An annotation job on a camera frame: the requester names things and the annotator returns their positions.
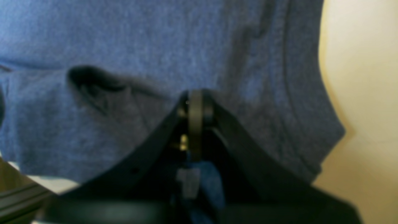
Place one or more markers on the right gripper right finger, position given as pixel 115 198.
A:
pixel 242 182

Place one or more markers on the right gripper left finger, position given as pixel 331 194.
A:
pixel 141 189

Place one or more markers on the blue heathered T-shirt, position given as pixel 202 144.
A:
pixel 85 82

